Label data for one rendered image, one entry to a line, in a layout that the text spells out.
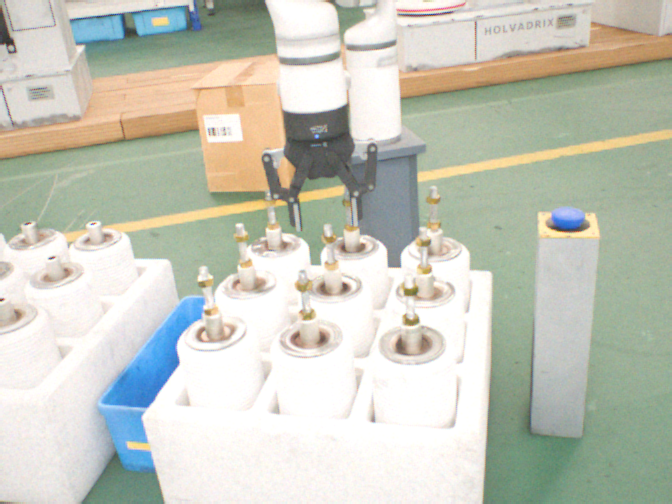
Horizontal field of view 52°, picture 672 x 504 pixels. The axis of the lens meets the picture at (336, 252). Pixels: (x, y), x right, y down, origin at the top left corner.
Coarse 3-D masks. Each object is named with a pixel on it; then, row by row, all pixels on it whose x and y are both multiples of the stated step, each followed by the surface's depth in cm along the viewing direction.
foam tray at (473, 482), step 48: (480, 288) 101; (480, 336) 90; (480, 384) 81; (192, 432) 81; (240, 432) 79; (288, 432) 77; (336, 432) 76; (384, 432) 75; (432, 432) 75; (480, 432) 76; (192, 480) 84; (240, 480) 82; (288, 480) 81; (336, 480) 79; (384, 480) 77; (432, 480) 75; (480, 480) 80
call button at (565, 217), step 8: (560, 208) 88; (568, 208) 87; (576, 208) 87; (552, 216) 86; (560, 216) 85; (568, 216) 85; (576, 216) 85; (584, 216) 85; (560, 224) 86; (568, 224) 85; (576, 224) 85
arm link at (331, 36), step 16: (272, 0) 73; (288, 0) 73; (304, 0) 74; (272, 16) 74; (288, 16) 73; (304, 16) 72; (320, 16) 72; (336, 16) 74; (288, 32) 73; (304, 32) 73; (320, 32) 73; (336, 32) 75; (288, 48) 74; (304, 48) 73; (320, 48) 74; (336, 48) 75; (288, 64) 75; (304, 64) 74
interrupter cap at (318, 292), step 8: (312, 280) 92; (320, 280) 92; (344, 280) 92; (352, 280) 91; (360, 280) 91; (312, 288) 90; (320, 288) 91; (344, 288) 90; (352, 288) 89; (360, 288) 89; (312, 296) 88; (320, 296) 88; (328, 296) 88; (336, 296) 88; (344, 296) 88; (352, 296) 87
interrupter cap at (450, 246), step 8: (448, 240) 99; (408, 248) 98; (416, 248) 98; (448, 248) 97; (456, 248) 97; (416, 256) 96; (432, 256) 95; (440, 256) 95; (448, 256) 95; (456, 256) 95
